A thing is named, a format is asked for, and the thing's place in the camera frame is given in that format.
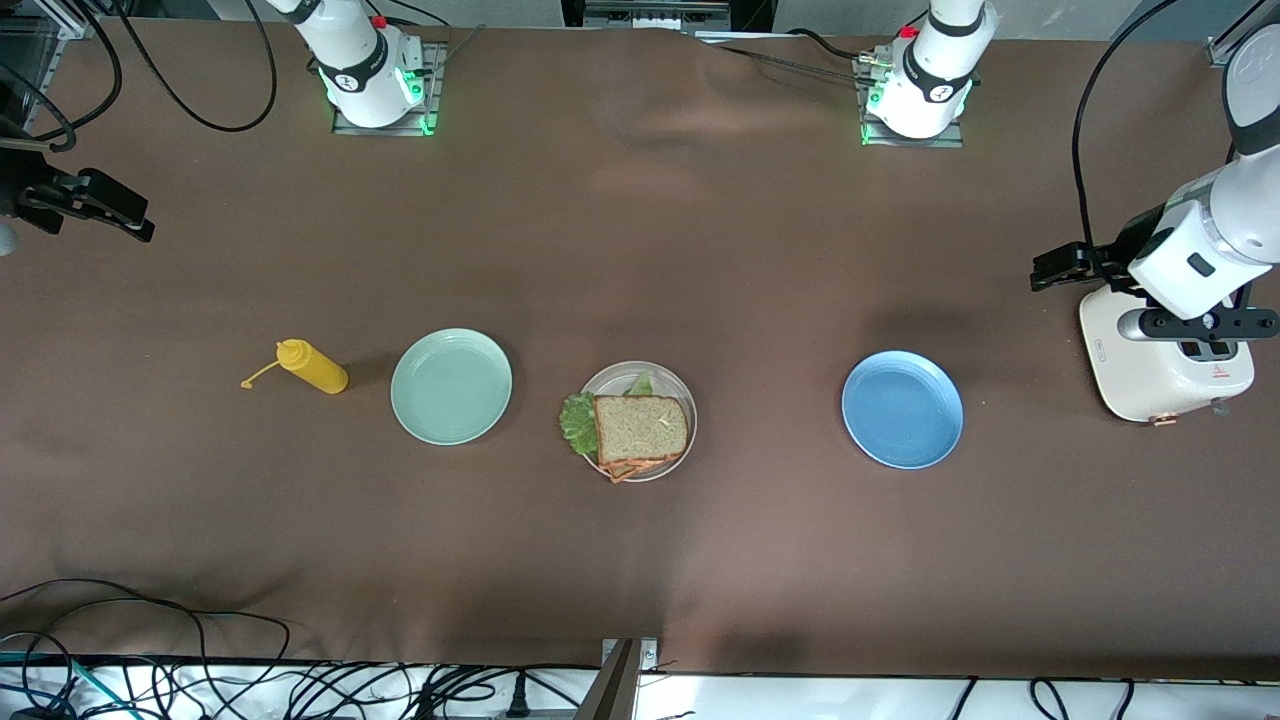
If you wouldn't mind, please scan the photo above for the yellow mustard squeeze bottle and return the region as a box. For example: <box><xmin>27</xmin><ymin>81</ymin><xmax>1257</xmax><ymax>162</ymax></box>
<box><xmin>240</xmin><ymin>339</ymin><xmax>351</xmax><ymax>396</ymax></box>

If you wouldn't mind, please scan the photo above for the toasted brown bread slice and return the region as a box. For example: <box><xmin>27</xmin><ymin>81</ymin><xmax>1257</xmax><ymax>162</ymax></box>
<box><xmin>592</xmin><ymin>394</ymin><xmax>692</xmax><ymax>467</ymax></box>
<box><xmin>598</xmin><ymin>455</ymin><xmax>683</xmax><ymax>485</ymax></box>

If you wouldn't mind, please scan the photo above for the green lettuce leaf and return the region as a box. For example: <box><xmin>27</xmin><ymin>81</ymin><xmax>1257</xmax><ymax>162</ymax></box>
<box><xmin>558</xmin><ymin>372</ymin><xmax>657</xmax><ymax>459</ymax></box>

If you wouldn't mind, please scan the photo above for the blue plate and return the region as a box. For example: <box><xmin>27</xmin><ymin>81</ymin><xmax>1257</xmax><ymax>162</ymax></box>
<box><xmin>841</xmin><ymin>349</ymin><xmax>966</xmax><ymax>471</ymax></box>

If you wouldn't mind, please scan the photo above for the mint green plate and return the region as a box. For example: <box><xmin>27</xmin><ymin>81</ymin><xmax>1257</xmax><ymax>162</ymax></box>
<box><xmin>390</xmin><ymin>328</ymin><xmax>514</xmax><ymax>447</ymax></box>

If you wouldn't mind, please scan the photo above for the beige plate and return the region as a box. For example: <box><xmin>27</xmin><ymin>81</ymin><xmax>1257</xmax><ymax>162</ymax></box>
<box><xmin>576</xmin><ymin>361</ymin><xmax>699</xmax><ymax>484</ymax></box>

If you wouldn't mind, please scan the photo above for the white toaster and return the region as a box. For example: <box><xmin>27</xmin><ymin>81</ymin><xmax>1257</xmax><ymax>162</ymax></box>
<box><xmin>1078</xmin><ymin>284</ymin><xmax>1257</xmax><ymax>429</ymax></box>

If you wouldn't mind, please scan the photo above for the aluminium corner profile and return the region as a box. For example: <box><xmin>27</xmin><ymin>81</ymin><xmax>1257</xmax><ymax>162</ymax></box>
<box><xmin>1205</xmin><ymin>0</ymin><xmax>1271</xmax><ymax>69</ymax></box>
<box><xmin>40</xmin><ymin>0</ymin><xmax>101</xmax><ymax>41</ymax></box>

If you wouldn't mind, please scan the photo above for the brown table cloth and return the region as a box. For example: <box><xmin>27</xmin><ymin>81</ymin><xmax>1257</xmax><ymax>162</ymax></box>
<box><xmin>0</xmin><ymin>15</ymin><xmax>1280</xmax><ymax>681</ymax></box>

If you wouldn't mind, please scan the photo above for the black left camera bracket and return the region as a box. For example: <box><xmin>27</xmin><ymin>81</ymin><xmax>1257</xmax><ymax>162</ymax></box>
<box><xmin>1140</xmin><ymin>306</ymin><xmax>1280</xmax><ymax>347</ymax></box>

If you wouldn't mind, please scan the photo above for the clear acrylic enclosure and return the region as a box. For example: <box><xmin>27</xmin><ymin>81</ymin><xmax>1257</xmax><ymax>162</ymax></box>
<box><xmin>0</xmin><ymin>15</ymin><xmax>51</xmax><ymax>141</ymax></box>

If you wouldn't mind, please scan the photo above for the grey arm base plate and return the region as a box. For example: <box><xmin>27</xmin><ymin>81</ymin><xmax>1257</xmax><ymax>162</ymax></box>
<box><xmin>860</xmin><ymin>55</ymin><xmax>967</xmax><ymax>150</ymax></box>
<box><xmin>332</xmin><ymin>40</ymin><xmax>447</xmax><ymax>137</ymax></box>

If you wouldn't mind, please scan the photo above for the black cable on table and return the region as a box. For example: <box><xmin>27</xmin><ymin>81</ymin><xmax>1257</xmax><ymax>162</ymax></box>
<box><xmin>700</xmin><ymin>28</ymin><xmax>886</xmax><ymax>81</ymax></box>

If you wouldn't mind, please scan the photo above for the black floor cable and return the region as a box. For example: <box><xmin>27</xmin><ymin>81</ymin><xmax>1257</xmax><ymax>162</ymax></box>
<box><xmin>0</xmin><ymin>578</ymin><xmax>211</xmax><ymax>720</ymax></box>
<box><xmin>0</xmin><ymin>598</ymin><xmax>292</xmax><ymax>706</ymax></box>

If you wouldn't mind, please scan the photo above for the teal floor cable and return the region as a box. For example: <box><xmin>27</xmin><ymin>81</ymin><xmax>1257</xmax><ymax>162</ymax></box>
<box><xmin>0</xmin><ymin>648</ymin><xmax>136</xmax><ymax>720</ymax></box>

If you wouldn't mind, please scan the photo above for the black metal equipment frame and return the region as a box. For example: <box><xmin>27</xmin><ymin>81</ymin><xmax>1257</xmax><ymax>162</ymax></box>
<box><xmin>560</xmin><ymin>0</ymin><xmax>776</xmax><ymax>33</ymax></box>

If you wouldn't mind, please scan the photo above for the aluminium profile post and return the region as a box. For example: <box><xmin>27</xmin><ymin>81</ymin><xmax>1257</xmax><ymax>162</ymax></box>
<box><xmin>595</xmin><ymin>637</ymin><xmax>661</xmax><ymax>720</ymax></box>

